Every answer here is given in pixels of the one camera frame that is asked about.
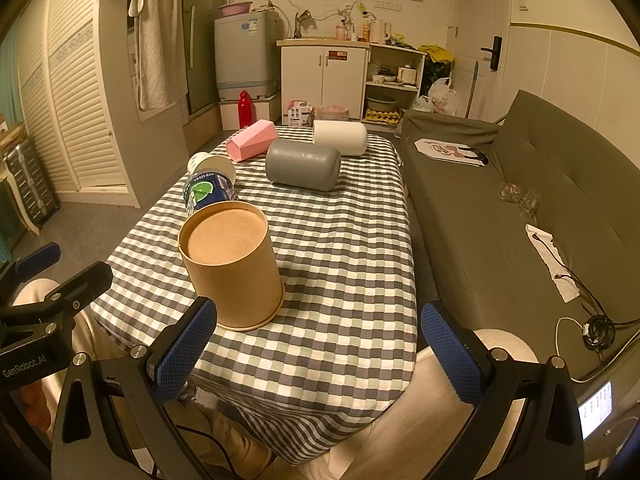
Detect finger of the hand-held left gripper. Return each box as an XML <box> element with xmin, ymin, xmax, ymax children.
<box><xmin>0</xmin><ymin>241</ymin><xmax>62</xmax><ymax>287</ymax></box>
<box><xmin>0</xmin><ymin>261</ymin><xmax>114</xmax><ymax>333</ymax></box>

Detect white plastic cup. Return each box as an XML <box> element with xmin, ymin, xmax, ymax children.
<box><xmin>313</xmin><ymin>119</ymin><xmax>368</xmax><ymax>157</ymax></box>

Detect white door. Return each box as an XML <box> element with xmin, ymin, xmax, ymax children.
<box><xmin>452</xmin><ymin>0</ymin><xmax>512</xmax><ymax>121</ymax></box>

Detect brown paper cup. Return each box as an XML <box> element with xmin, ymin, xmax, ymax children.
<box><xmin>178</xmin><ymin>199</ymin><xmax>286</xmax><ymax>332</ymax></box>

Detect grey checked tablecloth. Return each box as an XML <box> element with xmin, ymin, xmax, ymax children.
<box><xmin>92</xmin><ymin>125</ymin><xmax>419</xmax><ymax>466</ymax></box>

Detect white washing machine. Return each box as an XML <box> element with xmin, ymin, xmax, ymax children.
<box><xmin>214</xmin><ymin>10</ymin><xmax>282</xmax><ymax>102</ymax></box>

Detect printed packet box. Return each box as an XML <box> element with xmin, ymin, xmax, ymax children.
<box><xmin>285</xmin><ymin>100</ymin><xmax>315</xmax><ymax>127</ymax></box>

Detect white cable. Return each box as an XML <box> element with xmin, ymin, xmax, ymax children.
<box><xmin>555</xmin><ymin>316</ymin><xmax>621</xmax><ymax>383</ymax></box>

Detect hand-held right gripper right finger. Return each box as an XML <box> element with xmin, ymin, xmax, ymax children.
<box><xmin>420</xmin><ymin>300</ymin><xmax>586</xmax><ymax>480</ymax></box>

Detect lit phone screen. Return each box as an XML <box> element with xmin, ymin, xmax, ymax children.
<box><xmin>577</xmin><ymin>381</ymin><xmax>614</xmax><ymax>437</ymax></box>

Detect black cable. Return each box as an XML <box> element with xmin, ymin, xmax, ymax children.
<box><xmin>530</xmin><ymin>232</ymin><xmax>640</xmax><ymax>350</ymax></box>

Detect white open shelf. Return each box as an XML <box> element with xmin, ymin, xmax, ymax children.
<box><xmin>361</xmin><ymin>42</ymin><xmax>427</xmax><ymax>123</ymax></box>

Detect printed paper bag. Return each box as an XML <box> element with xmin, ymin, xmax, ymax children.
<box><xmin>415</xmin><ymin>138</ymin><xmax>491</xmax><ymax>167</ymax></box>

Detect broom handle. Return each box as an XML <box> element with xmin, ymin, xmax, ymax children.
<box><xmin>465</xmin><ymin>60</ymin><xmax>480</xmax><ymax>118</ymax></box>

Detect pink faceted cup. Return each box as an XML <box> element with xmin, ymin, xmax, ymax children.
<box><xmin>225</xmin><ymin>119</ymin><xmax>279</xmax><ymax>163</ymax></box>

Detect red bottle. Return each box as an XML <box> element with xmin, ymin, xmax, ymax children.
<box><xmin>237</xmin><ymin>90</ymin><xmax>253</xmax><ymax>129</ymax></box>

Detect grey sofa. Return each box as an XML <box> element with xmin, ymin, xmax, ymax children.
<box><xmin>395</xmin><ymin>90</ymin><xmax>640</xmax><ymax>386</ymax></box>

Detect yellow bag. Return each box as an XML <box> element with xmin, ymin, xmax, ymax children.
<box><xmin>417</xmin><ymin>43</ymin><xmax>455</xmax><ymax>79</ymax></box>

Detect white paper sheet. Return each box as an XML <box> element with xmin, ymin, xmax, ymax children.
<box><xmin>525</xmin><ymin>224</ymin><xmax>581</xmax><ymax>303</ymax></box>

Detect white louvred wardrobe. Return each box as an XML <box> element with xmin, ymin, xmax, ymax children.
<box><xmin>15</xmin><ymin>0</ymin><xmax>143</xmax><ymax>208</ymax></box>

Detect white sink cabinet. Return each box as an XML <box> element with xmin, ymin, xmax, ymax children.
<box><xmin>277</xmin><ymin>37</ymin><xmax>372</xmax><ymax>123</ymax></box>

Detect metal faucet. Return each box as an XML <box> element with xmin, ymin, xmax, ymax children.
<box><xmin>294</xmin><ymin>10</ymin><xmax>315</xmax><ymax>40</ymax></box>

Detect white plastic bag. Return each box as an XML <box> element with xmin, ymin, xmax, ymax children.
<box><xmin>413</xmin><ymin>77</ymin><xmax>459</xmax><ymax>114</ymax></box>

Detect white hanging towel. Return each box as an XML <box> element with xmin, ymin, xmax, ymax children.
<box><xmin>128</xmin><ymin>0</ymin><xmax>189</xmax><ymax>112</ymax></box>

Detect grey cup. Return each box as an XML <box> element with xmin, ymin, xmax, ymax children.
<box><xmin>265</xmin><ymin>139</ymin><xmax>342</xmax><ymax>192</ymax></box>

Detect dark suitcase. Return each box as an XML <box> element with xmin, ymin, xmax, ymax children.
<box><xmin>2</xmin><ymin>137</ymin><xmax>62</xmax><ymax>227</ymax></box>

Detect blue printed cup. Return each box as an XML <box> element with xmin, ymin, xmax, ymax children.
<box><xmin>183</xmin><ymin>171</ymin><xmax>240</xmax><ymax>212</ymax></box>

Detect white paper cup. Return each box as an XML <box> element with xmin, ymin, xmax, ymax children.
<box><xmin>187</xmin><ymin>152</ymin><xmax>237</xmax><ymax>181</ymax></box>

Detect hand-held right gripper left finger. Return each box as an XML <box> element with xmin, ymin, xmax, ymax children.
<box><xmin>50</xmin><ymin>296</ymin><xmax>218</xmax><ymax>480</ymax></box>

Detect yellow egg tray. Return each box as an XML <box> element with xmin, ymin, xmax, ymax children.
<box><xmin>364</xmin><ymin>107</ymin><xmax>402</xmax><ymax>125</ymax></box>

